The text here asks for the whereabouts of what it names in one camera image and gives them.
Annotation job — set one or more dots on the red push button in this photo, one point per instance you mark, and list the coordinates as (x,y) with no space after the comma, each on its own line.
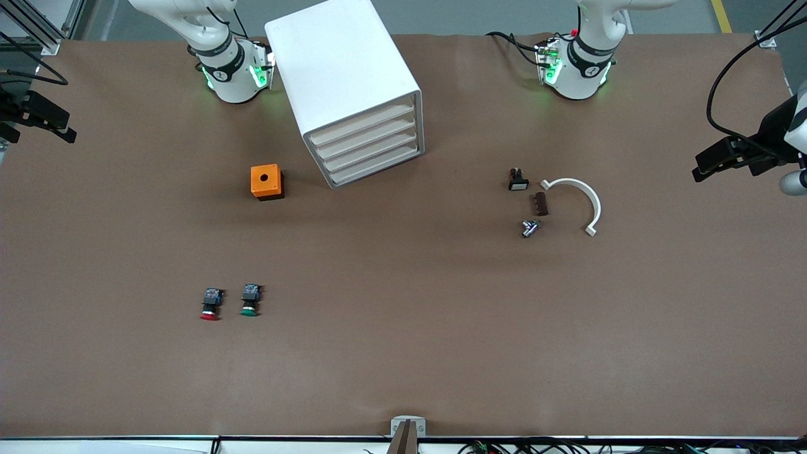
(211,299)

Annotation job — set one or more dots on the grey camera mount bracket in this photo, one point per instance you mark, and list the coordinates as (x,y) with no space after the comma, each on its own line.
(397,427)

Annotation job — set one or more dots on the orange box with black base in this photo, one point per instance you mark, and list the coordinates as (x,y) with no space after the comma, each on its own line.
(271,186)

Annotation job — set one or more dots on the aluminium frame profile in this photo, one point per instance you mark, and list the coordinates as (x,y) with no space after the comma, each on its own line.
(50,45)

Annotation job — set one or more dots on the white plastic drawer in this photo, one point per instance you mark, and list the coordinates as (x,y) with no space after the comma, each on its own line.
(365,137)
(365,151)
(365,123)
(372,163)

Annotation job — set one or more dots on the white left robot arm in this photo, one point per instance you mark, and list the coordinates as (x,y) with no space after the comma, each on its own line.
(583,75)

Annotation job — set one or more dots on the black switch with white cap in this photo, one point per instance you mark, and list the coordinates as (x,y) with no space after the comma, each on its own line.
(518,184)

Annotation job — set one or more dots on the metal corner bracket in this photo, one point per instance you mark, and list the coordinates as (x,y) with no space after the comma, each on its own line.
(766,41)

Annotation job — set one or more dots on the green push button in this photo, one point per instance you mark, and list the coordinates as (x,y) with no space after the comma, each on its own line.
(251,295)

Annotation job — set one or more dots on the brown terminal block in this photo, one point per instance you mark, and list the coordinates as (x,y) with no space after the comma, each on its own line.
(541,205)

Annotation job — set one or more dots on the white drawer cabinet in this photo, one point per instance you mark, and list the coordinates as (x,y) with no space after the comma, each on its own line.
(340,57)

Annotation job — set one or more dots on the white curved plastic bracket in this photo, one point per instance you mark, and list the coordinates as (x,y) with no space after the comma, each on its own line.
(592,202)

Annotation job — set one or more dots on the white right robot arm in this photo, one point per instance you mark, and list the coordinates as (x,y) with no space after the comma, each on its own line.
(230,75)

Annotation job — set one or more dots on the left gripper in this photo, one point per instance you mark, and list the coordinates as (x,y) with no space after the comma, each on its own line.
(770,129)

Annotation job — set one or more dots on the small metal connector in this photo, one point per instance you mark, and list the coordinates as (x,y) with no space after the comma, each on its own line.
(529,229)

